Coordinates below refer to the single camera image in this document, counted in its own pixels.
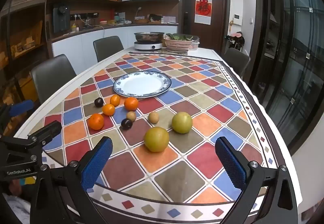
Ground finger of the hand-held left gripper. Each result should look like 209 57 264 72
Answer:
0 99 35 123
0 121 63 151

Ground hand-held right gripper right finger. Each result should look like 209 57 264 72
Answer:
215 136 298 224

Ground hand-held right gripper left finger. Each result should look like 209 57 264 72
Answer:
30 136 113 224

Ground green apple front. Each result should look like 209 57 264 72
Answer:
144 127 170 153

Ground green apple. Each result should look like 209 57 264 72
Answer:
172 112 193 134
144 127 170 153

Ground blue rimmed white plate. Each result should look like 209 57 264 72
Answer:
113 71 173 98

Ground yellow storage box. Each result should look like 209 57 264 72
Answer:
19 76 34 103

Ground light grey clothing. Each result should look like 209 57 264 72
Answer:
4 195 38 224

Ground grey dining chair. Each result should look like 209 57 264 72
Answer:
93 36 124 63
224 48 251 80
31 54 77 105

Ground dark shelf unit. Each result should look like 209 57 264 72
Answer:
0 0 48 103

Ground white base cabinets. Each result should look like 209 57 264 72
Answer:
51 25 179 59

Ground dark glass sliding door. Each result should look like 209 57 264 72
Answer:
256 0 324 156

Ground pink and black bundle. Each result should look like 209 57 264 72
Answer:
226 32 245 49

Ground white induction cooker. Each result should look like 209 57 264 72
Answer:
134 41 163 51

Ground pink plastic basket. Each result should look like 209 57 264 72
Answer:
163 37 195 53

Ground green leafy vegetables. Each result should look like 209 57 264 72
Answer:
166 33 194 41

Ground steel pot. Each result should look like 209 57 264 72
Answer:
134 32 165 43

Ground black wall appliance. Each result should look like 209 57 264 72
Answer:
53 2 70 33

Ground wall power outlet strip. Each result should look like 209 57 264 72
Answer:
69 13 99 19

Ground red and white wall calendar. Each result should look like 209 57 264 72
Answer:
194 0 212 24

